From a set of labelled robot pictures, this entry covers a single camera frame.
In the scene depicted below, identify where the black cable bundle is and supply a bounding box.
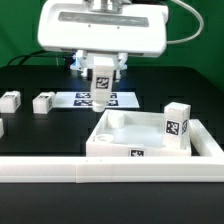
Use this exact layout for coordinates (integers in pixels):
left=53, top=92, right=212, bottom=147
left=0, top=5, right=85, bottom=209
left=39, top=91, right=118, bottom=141
left=6, top=48, right=76, bottom=67

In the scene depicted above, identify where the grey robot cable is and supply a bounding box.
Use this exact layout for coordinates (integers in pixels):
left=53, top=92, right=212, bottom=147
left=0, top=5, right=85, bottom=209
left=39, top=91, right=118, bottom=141
left=165, top=0, right=205, bottom=46

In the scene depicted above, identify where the white part at left edge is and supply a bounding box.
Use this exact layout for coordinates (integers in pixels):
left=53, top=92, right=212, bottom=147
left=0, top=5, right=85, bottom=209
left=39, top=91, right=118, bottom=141
left=0, top=118, right=4, bottom=139

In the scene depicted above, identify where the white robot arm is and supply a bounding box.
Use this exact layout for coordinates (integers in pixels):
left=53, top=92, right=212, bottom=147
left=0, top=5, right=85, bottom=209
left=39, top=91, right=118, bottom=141
left=37, top=0, right=168, bottom=76

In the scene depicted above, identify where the white L-shaped obstacle fence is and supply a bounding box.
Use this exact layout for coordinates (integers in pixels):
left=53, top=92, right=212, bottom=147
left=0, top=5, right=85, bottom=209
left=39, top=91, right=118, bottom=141
left=0, top=119, right=224, bottom=183

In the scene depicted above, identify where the white marker sheet with tags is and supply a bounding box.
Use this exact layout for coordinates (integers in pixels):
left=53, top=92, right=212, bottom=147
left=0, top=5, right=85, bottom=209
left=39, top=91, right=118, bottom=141
left=54, top=92, right=139, bottom=108

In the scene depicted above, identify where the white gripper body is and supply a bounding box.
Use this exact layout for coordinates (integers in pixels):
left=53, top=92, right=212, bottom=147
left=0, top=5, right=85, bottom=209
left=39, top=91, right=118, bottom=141
left=38, top=0, right=168, bottom=57

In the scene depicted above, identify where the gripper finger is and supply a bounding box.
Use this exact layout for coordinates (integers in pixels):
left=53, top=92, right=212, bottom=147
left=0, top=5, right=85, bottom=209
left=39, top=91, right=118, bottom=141
left=76, top=50, right=93, bottom=78
left=115, top=53, right=128, bottom=81

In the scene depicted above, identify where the white square table top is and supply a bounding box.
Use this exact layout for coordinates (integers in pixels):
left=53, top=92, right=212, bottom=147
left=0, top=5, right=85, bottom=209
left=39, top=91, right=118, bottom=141
left=86, top=110, right=192, bottom=157

